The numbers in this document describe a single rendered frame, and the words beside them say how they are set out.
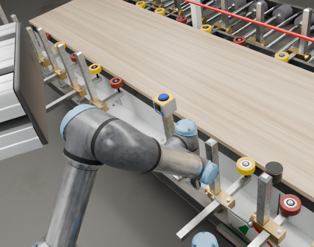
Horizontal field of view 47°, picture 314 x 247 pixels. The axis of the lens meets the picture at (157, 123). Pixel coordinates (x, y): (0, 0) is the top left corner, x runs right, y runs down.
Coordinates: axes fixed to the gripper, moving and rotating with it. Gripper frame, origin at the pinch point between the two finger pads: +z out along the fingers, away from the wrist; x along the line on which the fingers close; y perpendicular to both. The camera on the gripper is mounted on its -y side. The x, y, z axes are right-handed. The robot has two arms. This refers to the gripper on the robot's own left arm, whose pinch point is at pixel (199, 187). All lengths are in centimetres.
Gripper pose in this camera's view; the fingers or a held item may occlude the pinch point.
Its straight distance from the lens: 152.2
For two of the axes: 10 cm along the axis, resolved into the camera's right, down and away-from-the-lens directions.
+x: -4.9, 6.4, -5.9
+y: -8.6, -2.3, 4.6
